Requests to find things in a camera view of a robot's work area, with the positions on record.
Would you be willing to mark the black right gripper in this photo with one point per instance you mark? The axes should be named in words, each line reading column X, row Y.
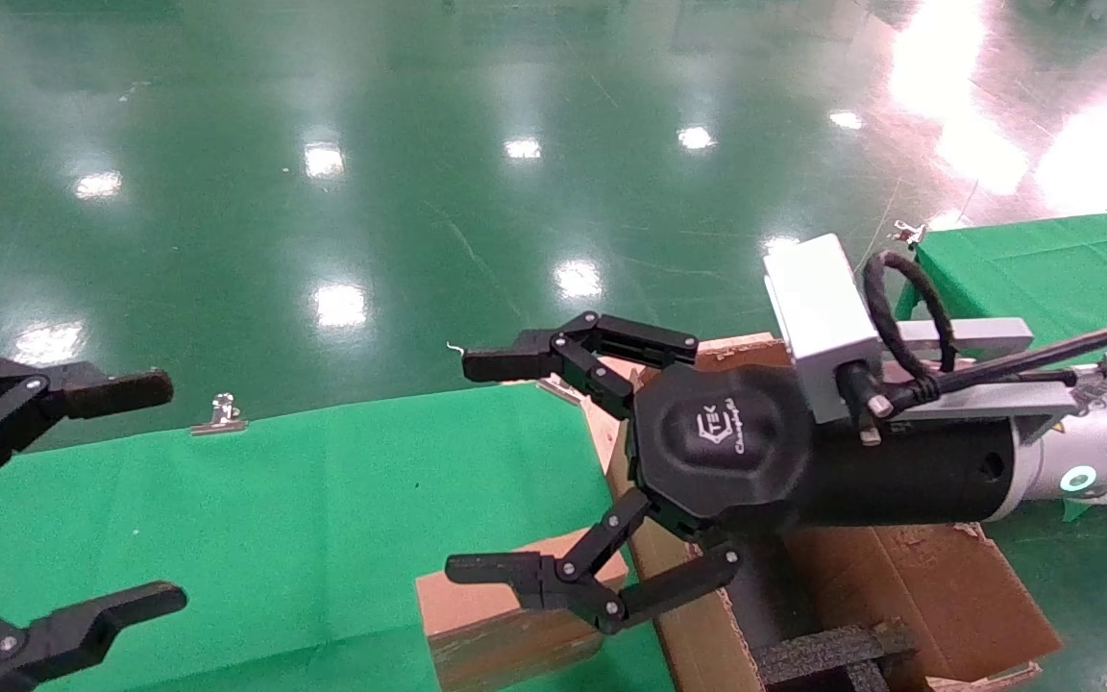
column 717, row 442

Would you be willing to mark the small brown cardboard box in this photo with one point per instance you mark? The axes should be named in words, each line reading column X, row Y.
column 477, row 634

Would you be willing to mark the large open cardboard carton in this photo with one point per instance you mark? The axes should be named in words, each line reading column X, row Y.
column 938, row 586

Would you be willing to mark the silver binder clip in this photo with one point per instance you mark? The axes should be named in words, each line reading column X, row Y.
column 558, row 389
column 220, row 415
column 909, row 234

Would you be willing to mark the green table cloth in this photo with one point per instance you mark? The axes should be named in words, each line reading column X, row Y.
column 323, row 519
column 1044, row 269

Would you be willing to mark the black foam insert block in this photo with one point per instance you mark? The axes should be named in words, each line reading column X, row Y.
column 823, row 654

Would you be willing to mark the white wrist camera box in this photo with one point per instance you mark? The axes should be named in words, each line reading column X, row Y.
column 818, row 308

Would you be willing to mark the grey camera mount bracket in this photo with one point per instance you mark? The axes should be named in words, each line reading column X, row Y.
column 986, row 336

